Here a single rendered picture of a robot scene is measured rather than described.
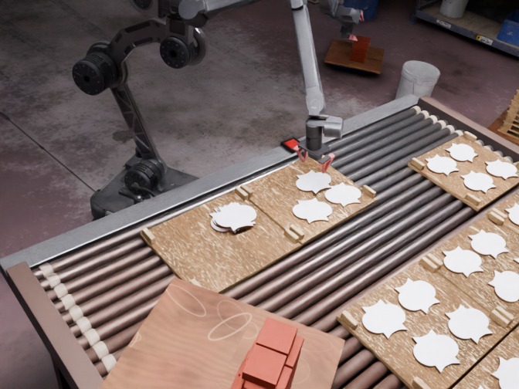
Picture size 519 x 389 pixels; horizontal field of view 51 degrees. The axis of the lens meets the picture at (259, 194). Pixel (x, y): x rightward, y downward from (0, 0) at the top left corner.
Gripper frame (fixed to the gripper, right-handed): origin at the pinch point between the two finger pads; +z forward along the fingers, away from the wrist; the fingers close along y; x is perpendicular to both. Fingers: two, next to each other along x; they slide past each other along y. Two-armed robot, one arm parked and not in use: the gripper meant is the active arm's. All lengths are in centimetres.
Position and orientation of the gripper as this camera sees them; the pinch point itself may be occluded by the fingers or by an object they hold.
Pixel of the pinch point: (313, 165)
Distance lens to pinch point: 200.2
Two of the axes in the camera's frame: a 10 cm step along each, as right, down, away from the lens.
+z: 0.8, 7.2, 6.9
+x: -7.2, 5.2, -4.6
